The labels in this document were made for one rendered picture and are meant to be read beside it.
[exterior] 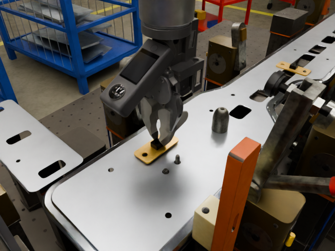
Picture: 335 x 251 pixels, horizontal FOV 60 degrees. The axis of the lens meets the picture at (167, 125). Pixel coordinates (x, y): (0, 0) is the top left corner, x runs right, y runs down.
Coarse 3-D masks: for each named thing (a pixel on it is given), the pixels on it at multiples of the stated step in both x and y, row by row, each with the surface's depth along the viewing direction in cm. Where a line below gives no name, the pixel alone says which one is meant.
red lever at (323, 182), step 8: (272, 176) 37; (280, 176) 36; (288, 176) 35; (296, 176) 35; (304, 176) 34; (264, 184) 37; (272, 184) 36; (280, 184) 35; (288, 184) 34; (296, 184) 34; (304, 184) 33; (312, 184) 32; (320, 184) 31; (328, 184) 31; (312, 192) 33; (320, 192) 32; (328, 192) 31
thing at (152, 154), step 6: (156, 138) 52; (174, 138) 54; (150, 144) 52; (156, 144) 51; (162, 144) 52; (168, 144) 52; (138, 150) 51; (144, 150) 51; (150, 150) 51; (156, 150) 51; (162, 150) 51; (138, 156) 50; (144, 156) 50; (150, 156) 50; (156, 156) 50; (150, 162) 49
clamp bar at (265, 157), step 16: (272, 80) 29; (304, 80) 29; (288, 96) 28; (304, 96) 27; (320, 96) 29; (288, 112) 29; (304, 112) 28; (320, 112) 28; (272, 128) 31; (288, 128) 30; (272, 144) 32; (288, 144) 31; (272, 160) 33; (256, 176) 36
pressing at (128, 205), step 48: (288, 48) 87; (192, 96) 67; (240, 96) 66; (144, 144) 53; (192, 144) 53; (48, 192) 45; (96, 192) 45; (144, 192) 45; (192, 192) 45; (96, 240) 39; (144, 240) 39
